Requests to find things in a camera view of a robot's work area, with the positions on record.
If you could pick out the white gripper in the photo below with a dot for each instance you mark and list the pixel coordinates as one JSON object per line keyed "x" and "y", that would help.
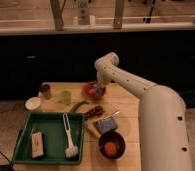
{"x": 103, "y": 78}

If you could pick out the grey wiping towel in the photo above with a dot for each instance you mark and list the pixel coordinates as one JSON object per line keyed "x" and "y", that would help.
{"x": 98, "y": 89}

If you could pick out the red bowl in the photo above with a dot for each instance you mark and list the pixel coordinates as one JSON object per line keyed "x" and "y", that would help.
{"x": 88, "y": 90}

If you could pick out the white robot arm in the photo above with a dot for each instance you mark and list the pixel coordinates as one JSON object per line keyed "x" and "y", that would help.
{"x": 164, "y": 142}

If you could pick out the dark bowl with orange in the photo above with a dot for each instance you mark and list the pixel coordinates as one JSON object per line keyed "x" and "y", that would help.
{"x": 112, "y": 145}

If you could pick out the white round bowl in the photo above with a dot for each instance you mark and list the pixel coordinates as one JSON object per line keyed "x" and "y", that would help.
{"x": 33, "y": 104}

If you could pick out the dark brown food item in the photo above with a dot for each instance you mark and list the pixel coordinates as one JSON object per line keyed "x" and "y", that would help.
{"x": 97, "y": 111}

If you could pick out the green cup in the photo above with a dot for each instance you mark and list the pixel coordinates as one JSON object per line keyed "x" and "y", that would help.
{"x": 66, "y": 97}

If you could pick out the blue sponge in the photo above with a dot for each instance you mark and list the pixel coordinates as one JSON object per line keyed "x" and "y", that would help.
{"x": 106, "y": 125}

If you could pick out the green plastic tray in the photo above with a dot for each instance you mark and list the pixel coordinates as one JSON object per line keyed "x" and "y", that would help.
{"x": 55, "y": 142}

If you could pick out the white dish brush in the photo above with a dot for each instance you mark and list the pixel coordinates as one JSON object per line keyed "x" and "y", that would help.
{"x": 71, "y": 151}

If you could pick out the dark object on floor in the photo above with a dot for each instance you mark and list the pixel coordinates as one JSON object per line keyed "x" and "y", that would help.
{"x": 189, "y": 99}

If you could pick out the white rectangular sponge block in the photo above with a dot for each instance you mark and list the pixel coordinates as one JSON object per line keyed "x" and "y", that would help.
{"x": 37, "y": 145}

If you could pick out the right wooden post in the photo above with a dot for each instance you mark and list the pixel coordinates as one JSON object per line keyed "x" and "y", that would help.
{"x": 118, "y": 14}

